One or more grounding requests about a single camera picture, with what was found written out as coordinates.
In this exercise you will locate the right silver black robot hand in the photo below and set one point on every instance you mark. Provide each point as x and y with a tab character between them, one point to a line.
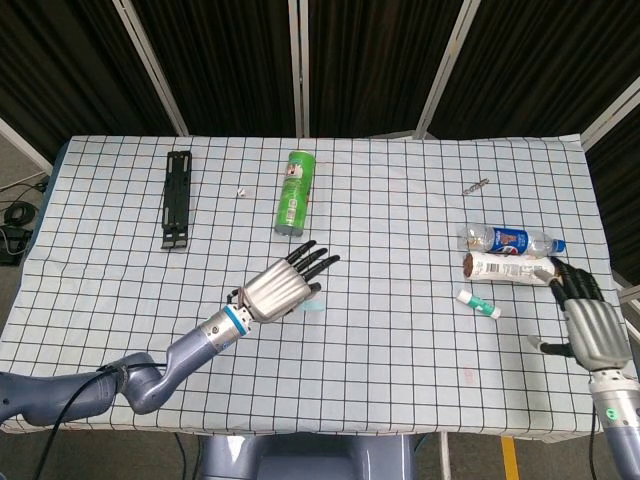
597	330

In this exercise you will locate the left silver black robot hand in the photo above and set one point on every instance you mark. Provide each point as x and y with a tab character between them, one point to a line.
275	292

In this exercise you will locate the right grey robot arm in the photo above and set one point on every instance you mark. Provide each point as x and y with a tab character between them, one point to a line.
620	430

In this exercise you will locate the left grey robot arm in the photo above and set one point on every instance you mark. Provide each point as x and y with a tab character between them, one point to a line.
200	340

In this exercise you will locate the green chips can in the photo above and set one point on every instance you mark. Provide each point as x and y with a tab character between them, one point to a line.
295	195

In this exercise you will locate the white snack packet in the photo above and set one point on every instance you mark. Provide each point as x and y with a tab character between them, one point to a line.
505	270

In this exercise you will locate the white green glue stick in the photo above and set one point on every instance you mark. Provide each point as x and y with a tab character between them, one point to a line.
479	305

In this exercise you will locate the clear plastic Pepsi bottle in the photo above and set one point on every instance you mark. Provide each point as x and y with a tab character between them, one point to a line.
510	240

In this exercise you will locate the checked white tablecloth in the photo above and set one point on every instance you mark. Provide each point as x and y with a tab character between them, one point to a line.
400	325

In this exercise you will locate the black folded stand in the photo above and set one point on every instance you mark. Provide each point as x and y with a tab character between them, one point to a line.
177	200

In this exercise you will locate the dark folding screen panel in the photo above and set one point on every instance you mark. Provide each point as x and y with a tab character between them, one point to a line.
617	165
540	65
220	65
385	65
75	65

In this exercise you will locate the grey robot torso base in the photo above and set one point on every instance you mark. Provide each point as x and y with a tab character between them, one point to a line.
300	460

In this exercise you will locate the small metal screw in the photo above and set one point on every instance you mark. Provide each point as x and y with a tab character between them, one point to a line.
476	188

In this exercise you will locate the black power adapter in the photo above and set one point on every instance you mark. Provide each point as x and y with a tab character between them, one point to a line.
14	245

